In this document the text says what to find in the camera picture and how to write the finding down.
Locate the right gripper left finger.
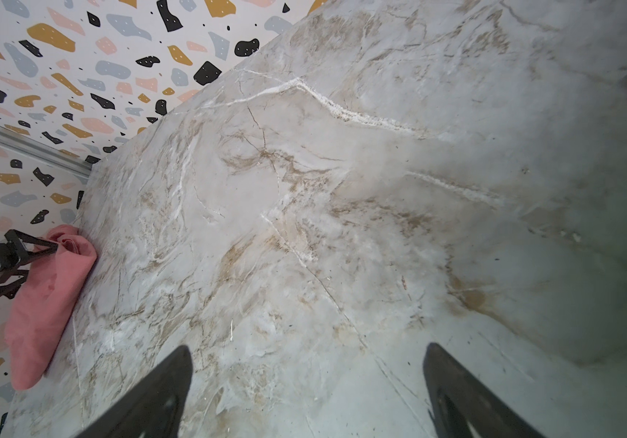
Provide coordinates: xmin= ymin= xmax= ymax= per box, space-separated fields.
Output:
xmin=78 ymin=345 xmax=193 ymax=438

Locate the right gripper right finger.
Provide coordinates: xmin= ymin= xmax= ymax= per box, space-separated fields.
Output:
xmin=423 ymin=342 xmax=542 ymax=437

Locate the red pink t-shirt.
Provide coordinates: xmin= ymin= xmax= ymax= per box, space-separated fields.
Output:
xmin=4 ymin=224 xmax=97 ymax=392

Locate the left aluminium corner post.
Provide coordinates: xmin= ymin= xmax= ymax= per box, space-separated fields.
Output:
xmin=0 ymin=127 xmax=92 ymax=178

